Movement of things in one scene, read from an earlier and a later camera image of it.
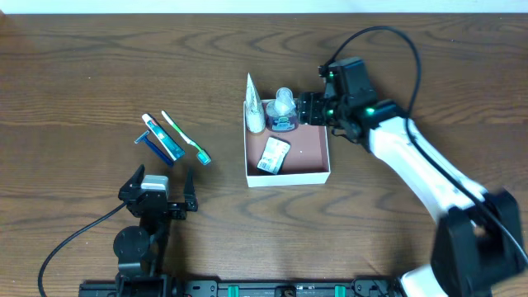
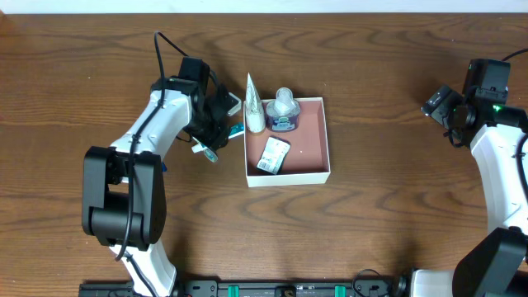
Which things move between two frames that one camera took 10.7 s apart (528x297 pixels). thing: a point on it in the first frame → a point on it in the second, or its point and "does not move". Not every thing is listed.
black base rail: (361, 286) does not move
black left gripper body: (175, 208) → (215, 134)
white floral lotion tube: (255, 110) does not move
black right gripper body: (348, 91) → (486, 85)
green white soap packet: (274, 156) does not move
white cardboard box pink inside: (307, 161) does not move
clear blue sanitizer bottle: (281, 114) does not move
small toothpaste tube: (170, 146) → (236, 129)
